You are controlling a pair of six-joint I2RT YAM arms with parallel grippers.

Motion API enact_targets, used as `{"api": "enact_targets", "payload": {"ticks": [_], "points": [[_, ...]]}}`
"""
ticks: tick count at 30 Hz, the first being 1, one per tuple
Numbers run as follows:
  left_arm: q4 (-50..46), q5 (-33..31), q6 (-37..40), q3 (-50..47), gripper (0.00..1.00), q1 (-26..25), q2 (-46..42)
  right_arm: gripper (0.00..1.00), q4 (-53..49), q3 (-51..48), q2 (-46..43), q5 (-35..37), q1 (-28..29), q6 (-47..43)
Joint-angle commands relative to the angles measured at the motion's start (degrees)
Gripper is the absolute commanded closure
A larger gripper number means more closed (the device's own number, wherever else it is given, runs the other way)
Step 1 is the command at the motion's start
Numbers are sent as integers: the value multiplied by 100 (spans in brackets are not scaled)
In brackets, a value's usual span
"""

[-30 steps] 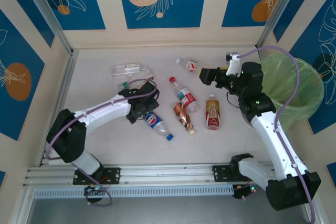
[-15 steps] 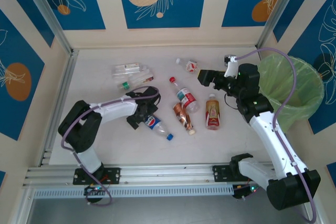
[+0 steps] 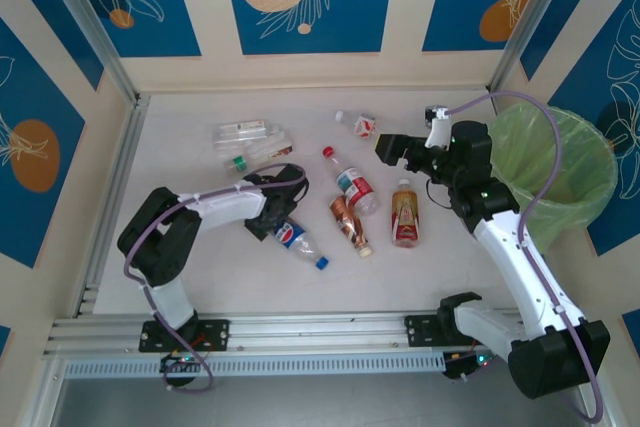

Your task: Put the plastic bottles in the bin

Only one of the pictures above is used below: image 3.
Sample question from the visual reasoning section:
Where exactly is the crushed bottle with red label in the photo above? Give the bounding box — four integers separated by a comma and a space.
333, 109, 379, 141

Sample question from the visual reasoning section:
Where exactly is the blue label cola bottle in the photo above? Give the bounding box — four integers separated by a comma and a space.
272, 216, 331, 272

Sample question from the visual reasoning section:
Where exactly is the clear bottle with brown label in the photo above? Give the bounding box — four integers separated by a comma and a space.
249, 134, 296, 163

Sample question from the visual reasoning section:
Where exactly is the red cap water bottle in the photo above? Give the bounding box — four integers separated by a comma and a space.
321, 145, 382, 218

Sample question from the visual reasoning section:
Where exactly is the clear bottle with green cap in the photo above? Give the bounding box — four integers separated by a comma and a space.
222, 151, 252, 177

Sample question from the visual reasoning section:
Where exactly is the orange tea bottle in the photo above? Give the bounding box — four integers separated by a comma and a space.
389, 177, 421, 249

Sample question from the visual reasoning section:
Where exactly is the brown coffee bottle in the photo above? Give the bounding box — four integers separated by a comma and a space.
327, 194, 375, 259

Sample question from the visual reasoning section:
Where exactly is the clear bottle with white label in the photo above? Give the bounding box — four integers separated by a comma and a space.
212, 117, 281, 148

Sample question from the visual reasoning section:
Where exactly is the green-lined trash bin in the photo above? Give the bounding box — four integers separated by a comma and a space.
487, 104, 619, 254

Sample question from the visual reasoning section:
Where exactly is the aluminium base beam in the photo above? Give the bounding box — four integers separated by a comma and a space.
42, 307, 521, 357

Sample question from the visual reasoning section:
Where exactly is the small circuit board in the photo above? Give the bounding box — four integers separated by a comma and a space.
159, 352, 199, 377
442, 350, 496, 382

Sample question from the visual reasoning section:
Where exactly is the grey metal sheet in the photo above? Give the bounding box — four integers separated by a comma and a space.
49, 375, 591, 427

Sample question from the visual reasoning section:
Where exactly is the thin black cable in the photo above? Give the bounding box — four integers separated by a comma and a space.
423, 177, 454, 209

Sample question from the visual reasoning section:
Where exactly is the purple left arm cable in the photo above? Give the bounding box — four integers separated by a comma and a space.
123, 162, 309, 395

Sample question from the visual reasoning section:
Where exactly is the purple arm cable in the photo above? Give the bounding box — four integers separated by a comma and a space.
447, 90, 606, 423
123, 162, 309, 395

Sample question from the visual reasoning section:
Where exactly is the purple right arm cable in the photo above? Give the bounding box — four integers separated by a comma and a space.
447, 90, 606, 423

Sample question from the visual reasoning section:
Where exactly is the grey slotted cable duct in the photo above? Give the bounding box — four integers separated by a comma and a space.
62, 350, 449, 378

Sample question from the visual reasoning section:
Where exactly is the aluminium side rail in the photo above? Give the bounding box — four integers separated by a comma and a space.
74, 94, 151, 318

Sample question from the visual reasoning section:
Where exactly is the aluminium frame post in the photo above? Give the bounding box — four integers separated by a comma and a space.
487, 0, 576, 93
37, 0, 139, 103

